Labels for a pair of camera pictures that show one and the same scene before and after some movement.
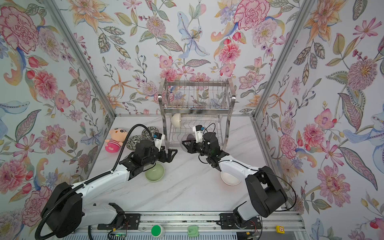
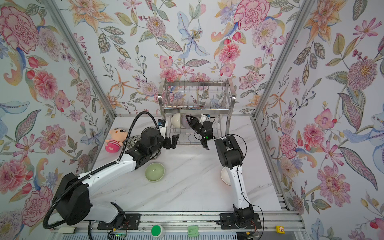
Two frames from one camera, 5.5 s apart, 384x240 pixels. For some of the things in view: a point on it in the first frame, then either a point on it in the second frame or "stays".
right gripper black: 192,148 to 196,122
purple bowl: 187,137 to 184,122
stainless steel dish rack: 185,103 stays
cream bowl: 176,120 stays
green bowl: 155,174 stays
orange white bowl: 229,179 stays
